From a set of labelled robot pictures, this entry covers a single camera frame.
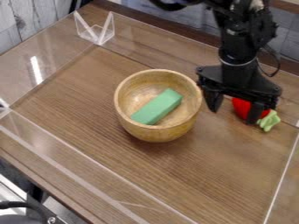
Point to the black equipment lower left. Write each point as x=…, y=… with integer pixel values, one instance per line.
x=25, y=210

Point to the clear acrylic corner bracket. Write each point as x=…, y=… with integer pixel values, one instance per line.
x=96, y=34

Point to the red plush strawberry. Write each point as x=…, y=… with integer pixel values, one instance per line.
x=268, y=119

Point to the wooden bowl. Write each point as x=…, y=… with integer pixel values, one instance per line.
x=137, y=89

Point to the green rectangular block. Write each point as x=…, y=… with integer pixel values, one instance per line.
x=157, y=108

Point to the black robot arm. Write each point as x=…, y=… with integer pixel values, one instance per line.
x=247, y=28

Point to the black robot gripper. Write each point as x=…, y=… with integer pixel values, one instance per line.
x=243, y=83

